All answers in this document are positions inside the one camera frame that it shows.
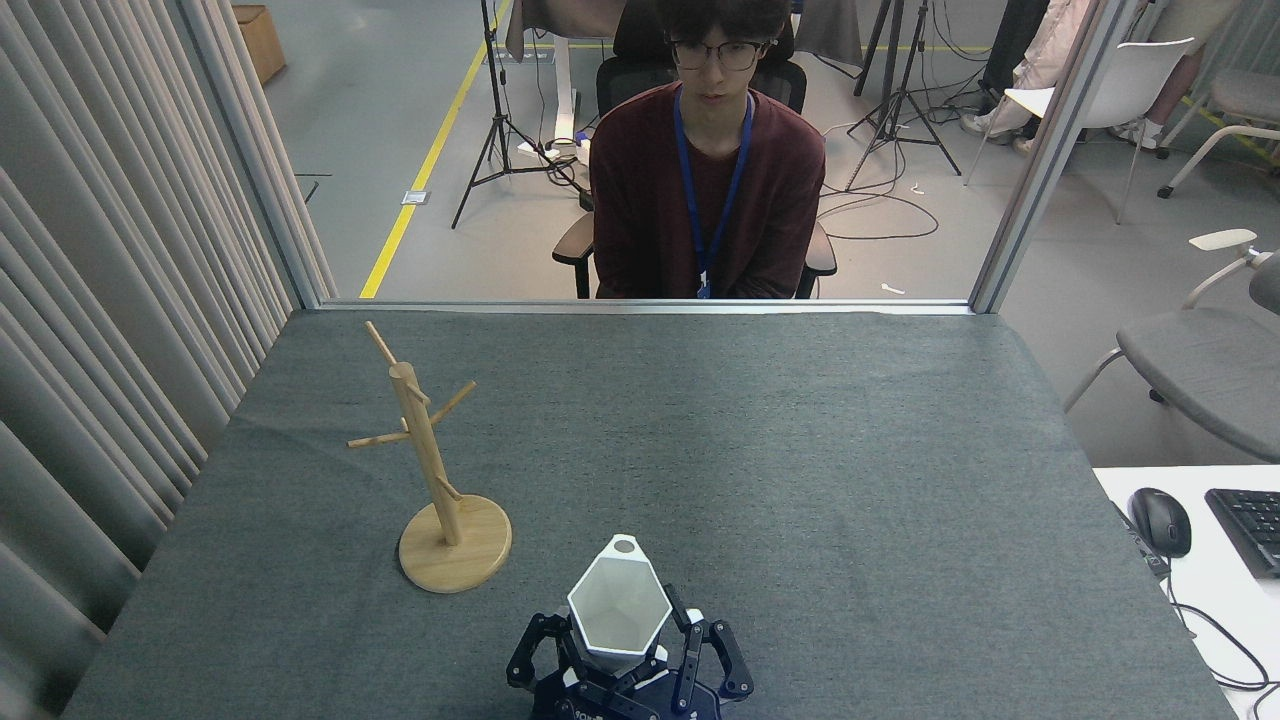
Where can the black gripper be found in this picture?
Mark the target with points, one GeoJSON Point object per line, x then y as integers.
{"type": "Point", "coordinates": [620, 700]}

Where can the white hexagonal cup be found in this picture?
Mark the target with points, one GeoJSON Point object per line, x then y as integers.
{"type": "Point", "coordinates": [615, 600]}

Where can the wooden cup rack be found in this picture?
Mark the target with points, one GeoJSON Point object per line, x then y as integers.
{"type": "Point", "coordinates": [455, 555]}

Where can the grey felt table cloth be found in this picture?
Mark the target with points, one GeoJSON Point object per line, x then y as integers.
{"type": "Point", "coordinates": [800, 480]}

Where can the black office chair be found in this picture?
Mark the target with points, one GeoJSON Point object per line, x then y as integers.
{"type": "Point", "coordinates": [575, 245]}

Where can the seated person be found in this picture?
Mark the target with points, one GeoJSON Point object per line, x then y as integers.
{"type": "Point", "coordinates": [650, 200]}

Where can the black power strip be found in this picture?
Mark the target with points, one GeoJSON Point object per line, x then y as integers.
{"type": "Point", "coordinates": [586, 200]}

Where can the floor outlet plate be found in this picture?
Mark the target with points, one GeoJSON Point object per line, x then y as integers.
{"type": "Point", "coordinates": [416, 197]}

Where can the black computer mouse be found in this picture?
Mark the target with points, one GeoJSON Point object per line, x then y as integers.
{"type": "Point", "coordinates": [1162, 522]}

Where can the black tripod stand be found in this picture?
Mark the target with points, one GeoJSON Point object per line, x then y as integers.
{"type": "Point", "coordinates": [900, 100]}
{"type": "Point", "coordinates": [493, 110]}

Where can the white desk leg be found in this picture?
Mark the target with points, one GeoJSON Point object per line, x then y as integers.
{"type": "Point", "coordinates": [563, 95]}

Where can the white desk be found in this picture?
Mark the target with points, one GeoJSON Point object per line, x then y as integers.
{"type": "Point", "coordinates": [1225, 620]}

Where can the black glasses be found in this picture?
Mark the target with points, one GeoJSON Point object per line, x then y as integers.
{"type": "Point", "coordinates": [738, 55]}

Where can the black keyboard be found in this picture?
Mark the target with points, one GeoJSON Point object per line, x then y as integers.
{"type": "Point", "coordinates": [1250, 525]}

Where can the grey padded chair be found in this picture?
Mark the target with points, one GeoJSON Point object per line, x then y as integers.
{"type": "Point", "coordinates": [1200, 370]}

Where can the beige pleated curtain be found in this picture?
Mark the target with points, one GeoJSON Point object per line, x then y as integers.
{"type": "Point", "coordinates": [100, 260]}

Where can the cardboard box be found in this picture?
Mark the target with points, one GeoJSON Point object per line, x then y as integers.
{"type": "Point", "coordinates": [260, 42]}

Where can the person on white chair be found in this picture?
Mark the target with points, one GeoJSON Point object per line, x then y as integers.
{"type": "Point", "coordinates": [1060, 50]}

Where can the white plastic chair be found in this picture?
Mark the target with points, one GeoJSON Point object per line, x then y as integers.
{"type": "Point", "coordinates": [1140, 85]}

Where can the grey chair with white legs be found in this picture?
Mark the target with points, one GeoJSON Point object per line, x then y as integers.
{"type": "Point", "coordinates": [1245, 100]}

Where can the silver frame post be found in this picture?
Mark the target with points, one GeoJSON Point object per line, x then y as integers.
{"type": "Point", "coordinates": [1045, 150]}
{"type": "Point", "coordinates": [250, 150]}

